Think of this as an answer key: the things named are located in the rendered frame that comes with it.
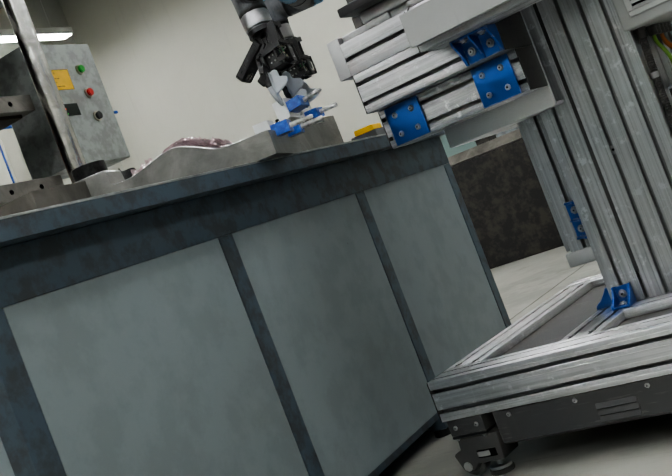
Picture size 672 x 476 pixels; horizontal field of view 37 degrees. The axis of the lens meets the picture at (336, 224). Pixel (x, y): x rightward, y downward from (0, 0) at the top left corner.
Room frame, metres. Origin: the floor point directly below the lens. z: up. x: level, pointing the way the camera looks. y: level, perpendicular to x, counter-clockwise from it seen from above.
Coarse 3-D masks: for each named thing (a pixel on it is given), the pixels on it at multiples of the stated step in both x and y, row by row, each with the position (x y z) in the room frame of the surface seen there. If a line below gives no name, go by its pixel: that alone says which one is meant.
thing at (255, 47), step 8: (256, 40) 2.52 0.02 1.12; (256, 48) 2.52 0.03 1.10; (248, 56) 2.53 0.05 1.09; (248, 64) 2.53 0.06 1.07; (256, 64) 2.55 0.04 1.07; (240, 72) 2.55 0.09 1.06; (248, 72) 2.54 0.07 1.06; (256, 72) 2.57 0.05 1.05; (240, 80) 2.55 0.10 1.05; (248, 80) 2.56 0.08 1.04
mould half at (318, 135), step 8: (328, 120) 2.63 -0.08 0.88; (304, 128) 2.51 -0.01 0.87; (312, 128) 2.54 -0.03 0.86; (320, 128) 2.58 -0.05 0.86; (328, 128) 2.61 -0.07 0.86; (336, 128) 2.65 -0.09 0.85; (304, 136) 2.49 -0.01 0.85; (312, 136) 2.53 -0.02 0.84; (320, 136) 2.56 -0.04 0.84; (328, 136) 2.60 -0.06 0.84; (336, 136) 2.64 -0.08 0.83; (304, 144) 2.48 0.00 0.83; (312, 144) 2.51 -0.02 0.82; (320, 144) 2.55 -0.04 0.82; (328, 144) 2.59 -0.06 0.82
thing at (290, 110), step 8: (320, 88) 2.46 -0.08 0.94; (296, 96) 2.47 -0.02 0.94; (304, 96) 2.49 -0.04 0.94; (312, 96) 2.47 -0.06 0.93; (272, 104) 2.50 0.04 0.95; (288, 104) 2.48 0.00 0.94; (296, 104) 2.47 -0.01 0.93; (304, 104) 2.47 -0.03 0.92; (280, 112) 2.49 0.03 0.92; (288, 112) 2.48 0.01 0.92; (296, 112) 2.51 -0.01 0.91; (280, 120) 2.49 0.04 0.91
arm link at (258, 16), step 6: (252, 12) 2.51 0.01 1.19; (258, 12) 2.51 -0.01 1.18; (264, 12) 2.51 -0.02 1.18; (246, 18) 2.51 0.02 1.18; (252, 18) 2.50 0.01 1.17; (258, 18) 2.50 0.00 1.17; (264, 18) 2.51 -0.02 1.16; (270, 18) 2.52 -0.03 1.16; (246, 24) 2.51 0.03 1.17; (252, 24) 2.50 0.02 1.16; (258, 24) 2.50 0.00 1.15; (246, 30) 2.52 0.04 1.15
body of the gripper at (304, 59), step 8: (288, 40) 2.79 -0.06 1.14; (296, 40) 2.78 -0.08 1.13; (296, 48) 2.78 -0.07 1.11; (296, 56) 2.79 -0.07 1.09; (304, 56) 2.79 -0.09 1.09; (296, 64) 2.78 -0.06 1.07; (304, 64) 2.81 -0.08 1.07; (312, 64) 2.83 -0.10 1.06; (296, 72) 2.79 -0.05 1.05; (304, 72) 2.77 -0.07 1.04; (312, 72) 2.81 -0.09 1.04
